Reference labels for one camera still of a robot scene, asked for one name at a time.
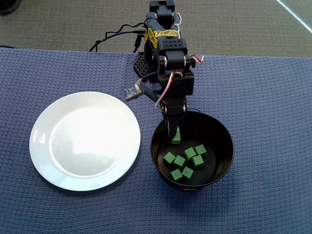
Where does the white round plate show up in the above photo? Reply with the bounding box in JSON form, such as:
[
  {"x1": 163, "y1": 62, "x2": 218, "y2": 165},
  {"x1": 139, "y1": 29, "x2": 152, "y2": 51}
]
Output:
[{"x1": 29, "y1": 91, "x2": 141, "y2": 192}]

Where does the white floor tape line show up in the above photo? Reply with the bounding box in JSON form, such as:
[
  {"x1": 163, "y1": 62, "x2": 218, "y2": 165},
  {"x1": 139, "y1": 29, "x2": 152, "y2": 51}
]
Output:
[{"x1": 276, "y1": 0, "x2": 312, "y2": 29}]

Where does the black base cable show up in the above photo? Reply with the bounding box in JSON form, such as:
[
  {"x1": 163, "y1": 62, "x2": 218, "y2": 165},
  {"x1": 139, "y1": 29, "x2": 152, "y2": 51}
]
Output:
[
  {"x1": 133, "y1": 33, "x2": 145, "y2": 53},
  {"x1": 89, "y1": 29, "x2": 147, "y2": 53}
]

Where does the black wrist camera board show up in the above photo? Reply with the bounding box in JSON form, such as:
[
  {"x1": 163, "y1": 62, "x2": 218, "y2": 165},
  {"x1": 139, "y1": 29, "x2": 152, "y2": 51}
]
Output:
[{"x1": 124, "y1": 84, "x2": 142, "y2": 101}]

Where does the black metal bucket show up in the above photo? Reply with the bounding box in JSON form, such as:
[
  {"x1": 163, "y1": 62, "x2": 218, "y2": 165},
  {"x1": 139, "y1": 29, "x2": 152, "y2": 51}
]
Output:
[{"x1": 150, "y1": 108, "x2": 235, "y2": 191}]

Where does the blue woven table cloth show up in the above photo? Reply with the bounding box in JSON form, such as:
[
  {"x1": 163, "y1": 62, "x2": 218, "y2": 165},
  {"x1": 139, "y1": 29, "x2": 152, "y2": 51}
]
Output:
[{"x1": 0, "y1": 47, "x2": 312, "y2": 234}]

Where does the black camera cable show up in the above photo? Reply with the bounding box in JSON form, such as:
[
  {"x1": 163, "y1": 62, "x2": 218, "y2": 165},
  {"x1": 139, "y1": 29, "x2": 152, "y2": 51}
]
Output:
[{"x1": 97, "y1": 22, "x2": 159, "y2": 86}]

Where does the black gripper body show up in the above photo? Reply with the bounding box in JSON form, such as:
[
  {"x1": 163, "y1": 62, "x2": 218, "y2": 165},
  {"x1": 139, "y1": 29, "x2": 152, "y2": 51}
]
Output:
[{"x1": 141, "y1": 69, "x2": 195, "y2": 121}]

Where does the dark rounded object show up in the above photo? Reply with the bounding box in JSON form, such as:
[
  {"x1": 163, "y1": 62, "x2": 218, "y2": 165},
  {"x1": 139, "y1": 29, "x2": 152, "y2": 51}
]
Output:
[{"x1": 0, "y1": 0, "x2": 19, "y2": 15}]

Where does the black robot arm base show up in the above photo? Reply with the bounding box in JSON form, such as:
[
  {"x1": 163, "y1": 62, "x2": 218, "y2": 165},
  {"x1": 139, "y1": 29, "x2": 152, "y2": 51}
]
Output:
[{"x1": 133, "y1": 51, "x2": 159, "y2": 78}]

